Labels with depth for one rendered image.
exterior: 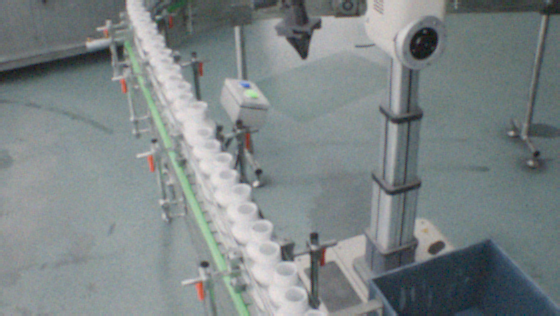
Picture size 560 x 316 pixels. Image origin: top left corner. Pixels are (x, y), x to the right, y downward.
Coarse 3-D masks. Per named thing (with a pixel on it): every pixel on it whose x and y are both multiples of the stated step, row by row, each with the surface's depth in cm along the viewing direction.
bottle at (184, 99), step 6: (180, 96) 153; (186, 96) 154; (192, 96) 152; (180, 102) 152; (186, 102) 151; (192, 102) 153; (180, 108) 153; (186, 108) 152; (180, 114) 153; (186, 114) 153; (180, 120) 153; (186, 120) 153; (180, 126) 154; (186, 150) 157; (186, 156) 158
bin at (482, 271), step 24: (480, 240) 136; (432, 264) 134; (456, 264) 137; (480, 264) 140; (504, 264) 133; (384, 288) 132; (408, 288) 135; (432, 288) 138; (456, 288) 142; (480, 288) 145; (504, 288) 135; (528, 288) 126; (336, 312) 124; (360, 312) 124; (384, 312) 125; (408, 312) 139; (432, 312) 143; (456, 312) 147; (480, 312) 147; (504, 312) 137; (528, 312) 128; (552, 312) 120
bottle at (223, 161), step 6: (216, 156) 130; (222, 156) 131; (228, 156) 131; (216, 162) 128; (222, 162) 132; (228, 162) 128; (216, 168) 129; (222, 168) 129; (228, 168) 129; (216, 174) 130; (210, 180) 131; (216, 180) 130; (216, 186) 130; (216, 210) 135; (216, 216) 136
